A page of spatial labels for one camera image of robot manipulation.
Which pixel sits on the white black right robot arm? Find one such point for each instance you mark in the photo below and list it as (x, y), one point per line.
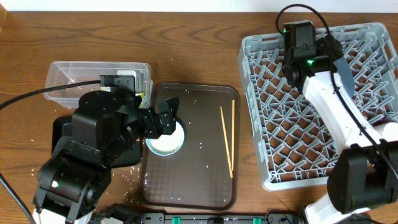
(365, 174)

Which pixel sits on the black rail with green knobs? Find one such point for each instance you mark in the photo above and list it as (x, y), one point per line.
(118, 213)

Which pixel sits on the black flat tray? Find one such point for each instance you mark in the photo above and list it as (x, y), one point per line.
(62, 130)

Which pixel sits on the yellow green snack wrapper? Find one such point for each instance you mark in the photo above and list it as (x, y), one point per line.
(142, 94)

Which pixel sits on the brown checkered serving tray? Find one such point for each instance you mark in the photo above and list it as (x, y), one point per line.
(197, 175)

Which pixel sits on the grey plastic dishwasher rack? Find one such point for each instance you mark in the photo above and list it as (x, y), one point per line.
(292, 146)

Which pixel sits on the dark blue plate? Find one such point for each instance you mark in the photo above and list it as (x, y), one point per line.
(346, 75)

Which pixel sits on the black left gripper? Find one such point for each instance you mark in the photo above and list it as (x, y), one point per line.
(159, 127)

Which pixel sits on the clear plastic bin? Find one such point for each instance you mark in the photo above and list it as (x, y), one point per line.
(70, 72)

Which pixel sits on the light blue rice bowl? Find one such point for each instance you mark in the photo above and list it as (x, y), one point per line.
(167, 144)

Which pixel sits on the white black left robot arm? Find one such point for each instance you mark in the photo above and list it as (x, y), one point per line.
(104, 126)

